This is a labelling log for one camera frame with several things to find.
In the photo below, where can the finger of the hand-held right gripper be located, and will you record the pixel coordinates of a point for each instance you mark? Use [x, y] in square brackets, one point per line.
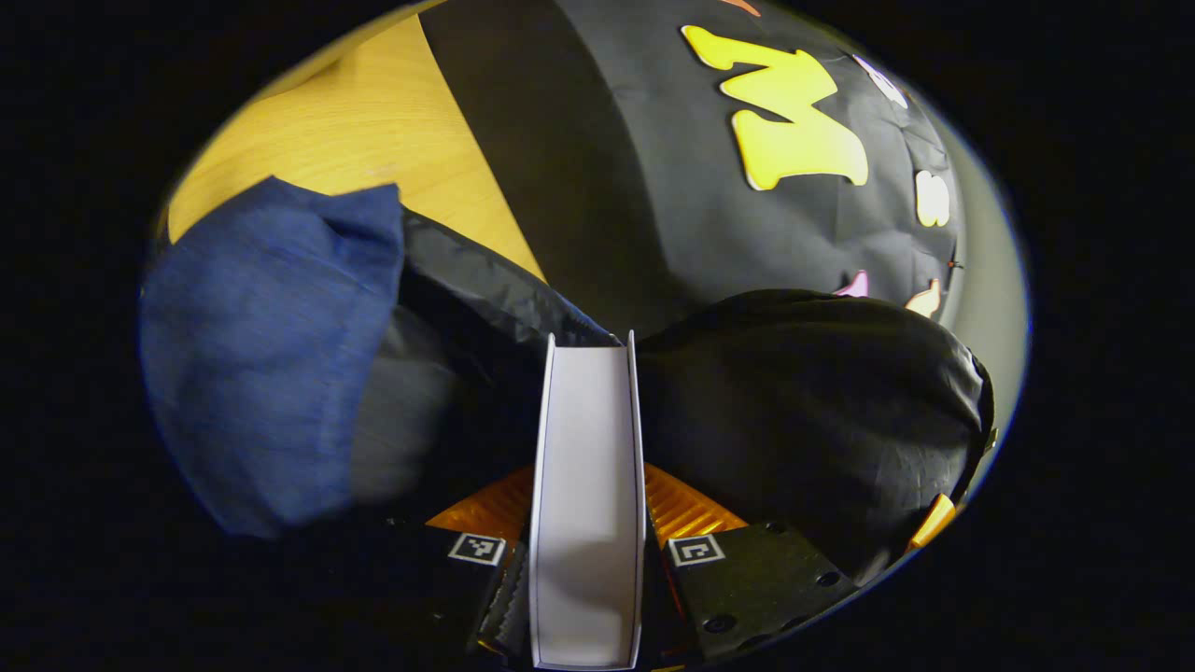
[934, 523]

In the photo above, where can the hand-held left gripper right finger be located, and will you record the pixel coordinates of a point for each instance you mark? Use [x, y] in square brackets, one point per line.
[747, 588]

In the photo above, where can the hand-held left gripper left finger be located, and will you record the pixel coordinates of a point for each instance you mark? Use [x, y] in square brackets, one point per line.
[509, 597]

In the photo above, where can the white book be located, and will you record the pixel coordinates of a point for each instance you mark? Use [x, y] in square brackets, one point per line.
[588, 467]

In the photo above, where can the blue schoolbag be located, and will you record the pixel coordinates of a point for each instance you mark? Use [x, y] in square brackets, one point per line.
[261, 355]

